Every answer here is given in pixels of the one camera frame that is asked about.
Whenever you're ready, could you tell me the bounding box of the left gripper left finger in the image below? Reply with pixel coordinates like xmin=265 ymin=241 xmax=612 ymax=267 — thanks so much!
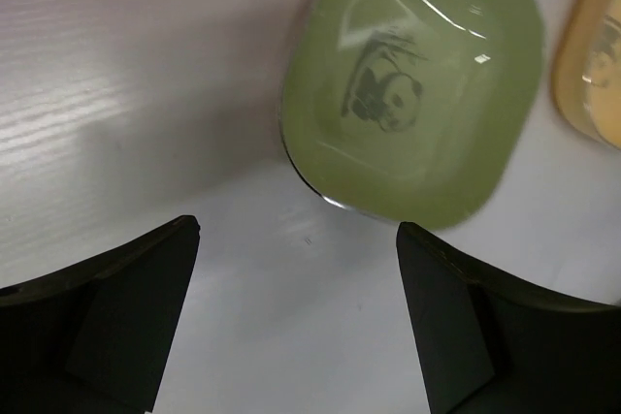
xmin=1 ymin=215 xmax=200 ymax=413

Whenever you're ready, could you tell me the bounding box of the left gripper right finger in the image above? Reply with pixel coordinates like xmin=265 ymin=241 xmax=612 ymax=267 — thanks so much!
xmin=396 ymin=223 xmax=620 ymax=413

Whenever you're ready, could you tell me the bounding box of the green square plate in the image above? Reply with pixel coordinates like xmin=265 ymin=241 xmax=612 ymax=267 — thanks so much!
xmin=279 ymin=0 xmax=544 ymax=230

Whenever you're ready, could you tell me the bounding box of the yellow square plate right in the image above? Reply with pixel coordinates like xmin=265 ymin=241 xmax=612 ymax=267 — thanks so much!
xmin=551 ymin=0 xmax=620 ymax=148

